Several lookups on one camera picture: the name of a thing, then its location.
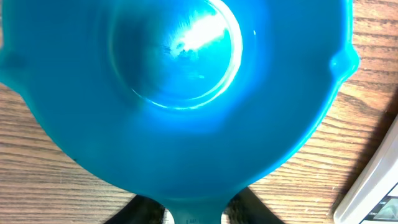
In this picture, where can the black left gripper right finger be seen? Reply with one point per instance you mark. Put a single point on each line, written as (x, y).
(247, 208)

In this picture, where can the white kitchen scale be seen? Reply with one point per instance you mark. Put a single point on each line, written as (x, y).
(372, 198)

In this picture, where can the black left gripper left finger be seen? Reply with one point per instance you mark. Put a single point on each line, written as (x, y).
(140, 210)

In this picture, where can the blue plastic measuring scoop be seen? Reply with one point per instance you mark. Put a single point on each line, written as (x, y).
(184, 102)

